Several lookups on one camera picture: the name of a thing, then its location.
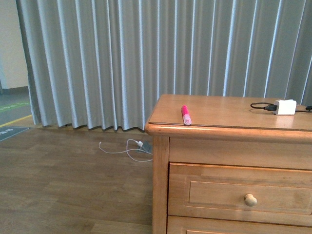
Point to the pink highlighter marker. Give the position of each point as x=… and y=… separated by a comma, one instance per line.
x=186, y=115

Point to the wooden drawer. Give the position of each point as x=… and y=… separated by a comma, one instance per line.
x=241, y=193
x=186, y=225

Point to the grey floor socket box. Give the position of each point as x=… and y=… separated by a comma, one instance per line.
x=146, y=147

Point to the grey pleated curtain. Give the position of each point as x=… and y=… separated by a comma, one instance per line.
x=106, y=62

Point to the wooden nightstand cabinet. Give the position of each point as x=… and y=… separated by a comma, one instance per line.
x=225, y=131

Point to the white charger adapter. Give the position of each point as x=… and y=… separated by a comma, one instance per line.
x=285, y=107

